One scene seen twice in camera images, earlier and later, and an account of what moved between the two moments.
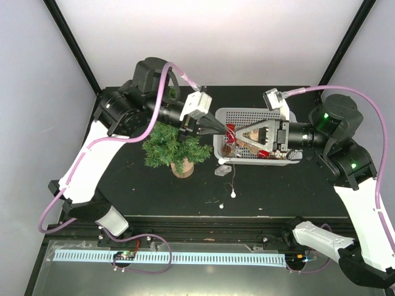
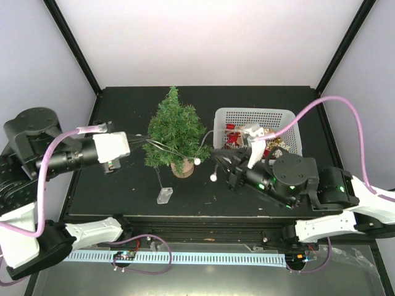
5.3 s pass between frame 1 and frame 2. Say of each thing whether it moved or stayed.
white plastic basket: stayed
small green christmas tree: stayed
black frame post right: stayed
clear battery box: moved
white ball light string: moved
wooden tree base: stayed
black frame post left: stayed
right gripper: moved
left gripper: moved
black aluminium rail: stayed
